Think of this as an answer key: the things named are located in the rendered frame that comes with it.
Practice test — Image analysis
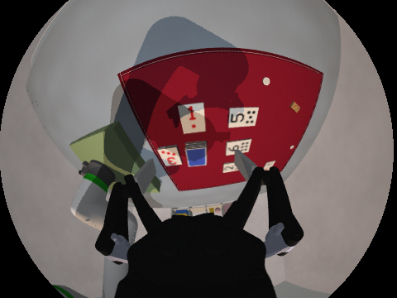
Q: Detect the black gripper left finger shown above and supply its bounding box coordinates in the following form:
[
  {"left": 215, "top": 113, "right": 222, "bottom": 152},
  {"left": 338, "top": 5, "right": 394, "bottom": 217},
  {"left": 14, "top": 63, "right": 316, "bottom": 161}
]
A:
[{"left": 95, "top": 159, "right": 179, "bottom": 265}]

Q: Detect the dark red card cloth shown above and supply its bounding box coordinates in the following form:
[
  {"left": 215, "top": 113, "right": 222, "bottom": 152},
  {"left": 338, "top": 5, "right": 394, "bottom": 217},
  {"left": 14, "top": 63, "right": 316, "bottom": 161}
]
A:
[
  {"left": 117, "top": 47, "right": 323, "bottom": 191},
  {"left": 123, "top": 53, "right": 322, "bottom": 190}
]

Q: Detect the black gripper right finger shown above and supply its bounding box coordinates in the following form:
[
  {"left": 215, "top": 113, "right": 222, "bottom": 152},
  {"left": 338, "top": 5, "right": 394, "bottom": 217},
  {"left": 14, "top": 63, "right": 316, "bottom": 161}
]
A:
[{"left": 203, "top": 150, "right": 304, "bottom": 258}]

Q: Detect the brown domino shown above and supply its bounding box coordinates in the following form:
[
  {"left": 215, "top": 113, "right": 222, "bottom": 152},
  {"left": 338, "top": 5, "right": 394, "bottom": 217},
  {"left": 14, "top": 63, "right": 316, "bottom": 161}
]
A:
[{"left": 290, "top": 101, "right": 300, "bottom": 113}]

